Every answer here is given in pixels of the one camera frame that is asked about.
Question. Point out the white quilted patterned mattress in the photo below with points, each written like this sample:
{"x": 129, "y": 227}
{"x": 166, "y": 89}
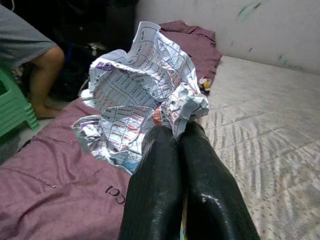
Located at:
{"x": 270, "y": 125}

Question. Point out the green plastic stool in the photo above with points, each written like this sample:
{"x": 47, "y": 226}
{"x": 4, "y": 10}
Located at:
{"x": 12, "y": 107}

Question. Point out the printed paper sheet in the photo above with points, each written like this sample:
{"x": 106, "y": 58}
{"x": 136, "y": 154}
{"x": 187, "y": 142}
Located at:
{"x": 140, "y": 87}

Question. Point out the person in grey shirt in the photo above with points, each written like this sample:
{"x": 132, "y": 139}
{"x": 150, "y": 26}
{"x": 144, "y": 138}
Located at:
{"x": 45, "y": 80}

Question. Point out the black bag with white print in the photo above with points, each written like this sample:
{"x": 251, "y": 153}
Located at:
{"x": 75, "y": 67}

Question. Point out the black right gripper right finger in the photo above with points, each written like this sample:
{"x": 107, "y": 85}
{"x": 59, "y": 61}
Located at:
{"x": 212, "y": 200}

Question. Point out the purple blanket with cartoon patches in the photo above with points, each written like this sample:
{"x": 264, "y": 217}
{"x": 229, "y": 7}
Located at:
{"x": 55, "y": 175}

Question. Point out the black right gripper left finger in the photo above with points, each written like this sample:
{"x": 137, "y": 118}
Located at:
{"x": 155, "y": 187}

